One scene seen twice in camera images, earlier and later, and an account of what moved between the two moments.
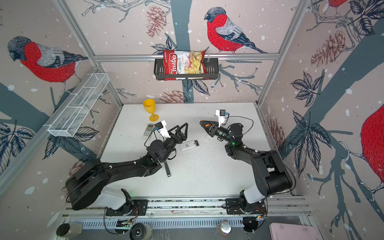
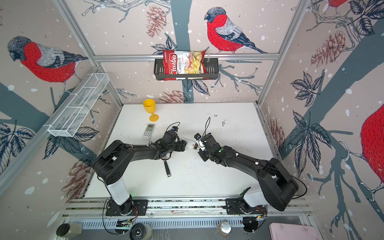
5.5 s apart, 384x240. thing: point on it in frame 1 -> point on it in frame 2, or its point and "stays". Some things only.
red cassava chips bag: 180,62 stays
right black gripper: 212,128 -> 200,153
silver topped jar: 224,227 stays
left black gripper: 181,138 -> 181,144
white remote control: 188,145 stays
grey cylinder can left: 69,229 stays
